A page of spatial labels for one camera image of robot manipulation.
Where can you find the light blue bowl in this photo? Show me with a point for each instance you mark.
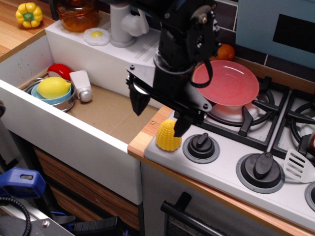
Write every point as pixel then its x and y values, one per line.
pixel 52 101

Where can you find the grey toy faucet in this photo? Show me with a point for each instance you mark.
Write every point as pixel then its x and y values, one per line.
pixel 125 27

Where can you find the orange toy fruit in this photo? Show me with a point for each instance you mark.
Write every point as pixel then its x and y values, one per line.
pixel 225 52

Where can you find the white salt shaker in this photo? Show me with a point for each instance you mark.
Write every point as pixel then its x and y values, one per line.
pixel 81 82

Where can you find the black burner grate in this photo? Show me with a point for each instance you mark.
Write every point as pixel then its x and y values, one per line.
pixel 296 126
pixel 250 118

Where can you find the black left burner grate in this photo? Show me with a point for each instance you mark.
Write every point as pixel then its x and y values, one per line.
pixel 250 118

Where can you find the white sink basin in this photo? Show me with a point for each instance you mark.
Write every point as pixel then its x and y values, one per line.
pixel 91 137

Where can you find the black oven door handle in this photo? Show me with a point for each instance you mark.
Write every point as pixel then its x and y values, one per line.
pixel 178 222

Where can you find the blue clamp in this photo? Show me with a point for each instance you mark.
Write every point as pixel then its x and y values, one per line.
pixel 22 183

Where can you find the large black stove knob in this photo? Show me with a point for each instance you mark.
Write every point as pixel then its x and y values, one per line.
pixel 260 173

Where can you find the toy fried egg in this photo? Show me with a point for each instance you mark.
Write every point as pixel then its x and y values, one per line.
pixel 96 37

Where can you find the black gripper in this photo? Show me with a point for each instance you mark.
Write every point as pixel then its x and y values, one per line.
pixel 172 87

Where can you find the yellow toy lemon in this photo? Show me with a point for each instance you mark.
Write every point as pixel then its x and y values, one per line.
pixel 53 87

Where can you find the partial stove knob right edge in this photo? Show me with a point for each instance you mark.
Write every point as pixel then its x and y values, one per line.
pixel 310 195

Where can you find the silver metal pot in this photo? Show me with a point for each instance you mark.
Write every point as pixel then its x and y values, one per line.
pixel 64 103

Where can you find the white slotted spatula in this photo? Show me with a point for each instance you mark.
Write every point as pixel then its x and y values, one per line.
pixel 298 167

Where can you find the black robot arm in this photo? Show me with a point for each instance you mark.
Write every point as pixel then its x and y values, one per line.
pixel 188 38

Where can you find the pink plastic plate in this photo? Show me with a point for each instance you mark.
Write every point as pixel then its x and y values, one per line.
pixel 231 85

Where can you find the yellow toy corn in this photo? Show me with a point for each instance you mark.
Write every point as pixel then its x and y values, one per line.
pixel 165 138

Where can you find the black right burner grate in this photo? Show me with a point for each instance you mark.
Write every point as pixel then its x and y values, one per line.
pixel 296 126

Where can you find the yellow toy bell pepper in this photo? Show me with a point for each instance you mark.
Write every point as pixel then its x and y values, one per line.
pixel 29 15

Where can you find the small black stove knob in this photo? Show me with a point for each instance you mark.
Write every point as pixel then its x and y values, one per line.
pixel 201 149

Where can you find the orange glass pot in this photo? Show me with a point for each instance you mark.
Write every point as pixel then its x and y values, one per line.
pixel 78 15

